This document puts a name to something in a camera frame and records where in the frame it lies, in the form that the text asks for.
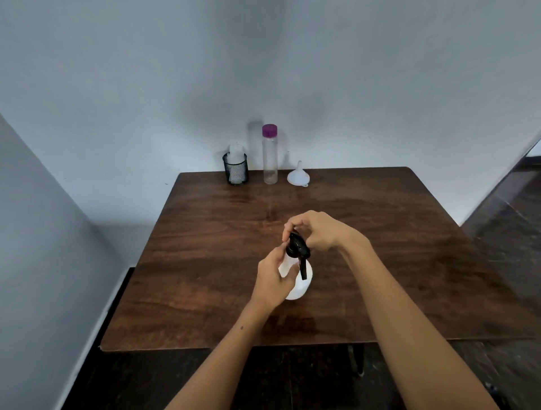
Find dark wooden table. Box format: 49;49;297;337
99;167;541;353

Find black spray trigger with tube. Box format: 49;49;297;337
285;230;312;282

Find white spray bottle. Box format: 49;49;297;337
277;249;314;301

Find black mesh holder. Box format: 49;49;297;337
221;151;250;186

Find person's right forearm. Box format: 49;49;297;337
339;239;502;410

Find white plastic funnel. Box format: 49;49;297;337
286;160;311;188

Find person's right hand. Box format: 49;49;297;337
281;210;373;255

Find black metal table leg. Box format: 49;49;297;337
346;342;366;377

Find person's left hand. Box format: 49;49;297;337
251;243;301;314

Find person's left forearm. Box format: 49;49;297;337
165;300;272;410

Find clear water bottle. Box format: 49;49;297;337
261;135;280;186

